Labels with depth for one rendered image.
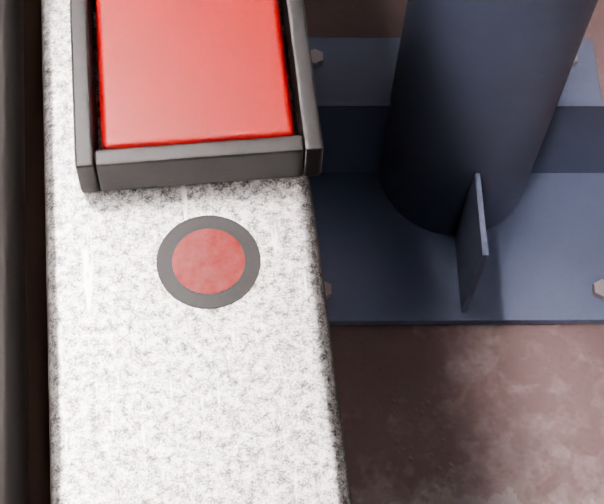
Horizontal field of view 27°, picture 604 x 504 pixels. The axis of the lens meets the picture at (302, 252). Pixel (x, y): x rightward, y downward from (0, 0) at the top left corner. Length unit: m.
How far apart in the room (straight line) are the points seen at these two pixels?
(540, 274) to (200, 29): 1.04
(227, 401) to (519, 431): 1.01
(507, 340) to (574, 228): 0.16
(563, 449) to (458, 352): 0.15
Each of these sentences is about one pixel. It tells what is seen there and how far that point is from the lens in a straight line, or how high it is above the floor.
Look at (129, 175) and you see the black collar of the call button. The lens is 0.39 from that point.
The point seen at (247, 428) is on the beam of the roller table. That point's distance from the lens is 0.36.
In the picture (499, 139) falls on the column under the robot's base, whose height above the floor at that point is 0.22.
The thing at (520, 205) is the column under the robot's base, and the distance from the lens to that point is 1.46.
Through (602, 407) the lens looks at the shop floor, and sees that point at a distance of 1.39.
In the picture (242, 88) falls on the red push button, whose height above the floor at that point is 0.93.
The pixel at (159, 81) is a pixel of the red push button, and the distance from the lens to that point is 0.40.
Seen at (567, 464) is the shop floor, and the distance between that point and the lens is 1.36.
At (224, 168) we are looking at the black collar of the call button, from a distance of 0.39.
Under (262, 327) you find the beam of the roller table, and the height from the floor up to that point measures 0.91.
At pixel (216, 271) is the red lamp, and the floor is 0.92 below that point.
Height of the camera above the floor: 1.26
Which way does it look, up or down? 63 degrees down
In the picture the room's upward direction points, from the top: 5 degrees clockwise
